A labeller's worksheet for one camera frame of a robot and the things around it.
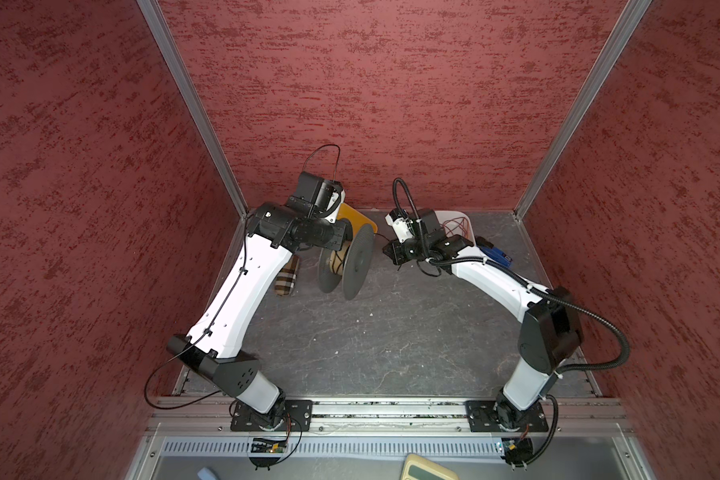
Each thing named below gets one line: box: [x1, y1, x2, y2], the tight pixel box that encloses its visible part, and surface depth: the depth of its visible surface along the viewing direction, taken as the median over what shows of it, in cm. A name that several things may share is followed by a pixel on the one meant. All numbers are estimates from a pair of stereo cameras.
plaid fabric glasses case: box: [274, 254, 302, 296], surface depth 99 cm
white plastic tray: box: [434, 210, 476, 246], surface depth 116 cm
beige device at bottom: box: [400, 453, 459, 480], surface depth 67 cm
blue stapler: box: [475, 236, 514, 268], surface depth 106 cm
